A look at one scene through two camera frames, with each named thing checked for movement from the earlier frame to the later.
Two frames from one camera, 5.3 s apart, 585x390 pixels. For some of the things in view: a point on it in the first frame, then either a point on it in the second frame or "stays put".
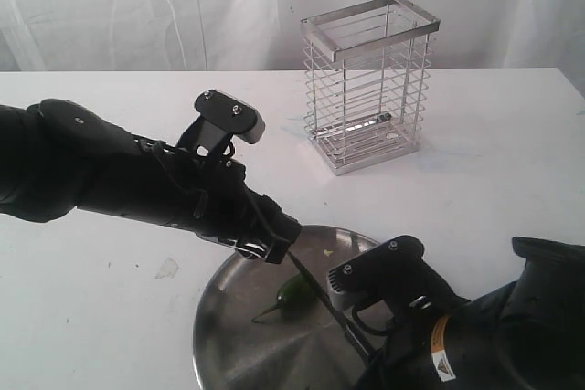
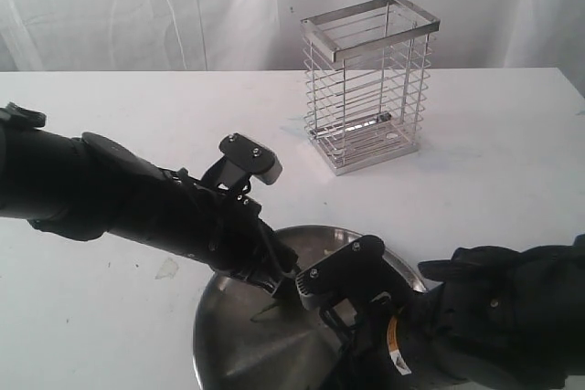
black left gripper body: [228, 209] → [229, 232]
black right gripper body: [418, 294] → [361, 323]
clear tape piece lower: [167, 270] stays put
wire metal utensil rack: [366, 75] stays put
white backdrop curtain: [143, 12] stays put
